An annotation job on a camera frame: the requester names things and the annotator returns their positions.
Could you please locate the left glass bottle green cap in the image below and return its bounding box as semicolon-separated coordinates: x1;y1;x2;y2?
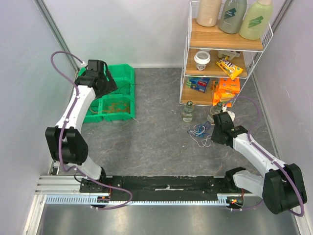
181;101;194;123

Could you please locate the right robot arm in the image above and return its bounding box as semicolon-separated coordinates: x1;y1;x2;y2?
211;112;307;216

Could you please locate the orange wire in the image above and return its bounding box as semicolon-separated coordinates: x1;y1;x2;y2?
104;100;132;115

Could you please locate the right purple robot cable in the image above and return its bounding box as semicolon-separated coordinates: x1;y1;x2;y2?
224;95;306;217

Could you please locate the yellow candy bag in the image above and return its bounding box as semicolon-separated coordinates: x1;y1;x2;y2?
215;56;243;80

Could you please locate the blue snack box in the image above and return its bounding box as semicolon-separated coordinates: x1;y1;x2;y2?
186;77;210;93

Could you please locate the white wire wooden shelf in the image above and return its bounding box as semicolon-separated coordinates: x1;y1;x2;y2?
179;1;273;106

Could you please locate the green compartment bin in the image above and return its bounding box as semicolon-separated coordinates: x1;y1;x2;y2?
84;64;135;123

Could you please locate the grey slotted cable duct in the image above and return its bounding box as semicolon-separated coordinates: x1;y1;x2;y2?
45;195;234;206

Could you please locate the light green shampoo bottle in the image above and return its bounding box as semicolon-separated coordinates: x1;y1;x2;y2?
239;0;273;40

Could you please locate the glass bottle green cap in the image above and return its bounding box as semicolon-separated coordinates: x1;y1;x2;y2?
181;101;194;123
207;102;223;125

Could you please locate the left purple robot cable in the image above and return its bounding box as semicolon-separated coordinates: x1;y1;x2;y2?
50;50;134;211

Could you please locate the white paper coffee cup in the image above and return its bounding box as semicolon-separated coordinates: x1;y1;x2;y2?
194;50;211;71

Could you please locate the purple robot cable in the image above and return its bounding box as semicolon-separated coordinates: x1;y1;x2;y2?
50;50;134;211
224;95;306;217

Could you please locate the orange snack boxes stack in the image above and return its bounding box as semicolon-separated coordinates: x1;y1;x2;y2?
212;78;241;105

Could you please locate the coloured wire bundle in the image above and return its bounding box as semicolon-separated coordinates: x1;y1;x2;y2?
187;121;213;148

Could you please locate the beige lotion bottle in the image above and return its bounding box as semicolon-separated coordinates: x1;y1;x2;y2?
196;0;222;27

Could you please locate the grey shampoo bottle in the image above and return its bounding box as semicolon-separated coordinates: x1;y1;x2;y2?
219;0;247;34

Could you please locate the right glass bottle green cap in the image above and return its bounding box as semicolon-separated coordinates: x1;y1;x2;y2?
207;102;223;125

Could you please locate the white cup carton pack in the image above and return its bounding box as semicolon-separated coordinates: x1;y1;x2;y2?
218;50;241;61

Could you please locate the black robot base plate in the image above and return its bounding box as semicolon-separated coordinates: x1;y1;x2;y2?
79;175;255;195

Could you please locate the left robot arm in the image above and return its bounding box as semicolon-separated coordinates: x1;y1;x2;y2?
45;71;117;192

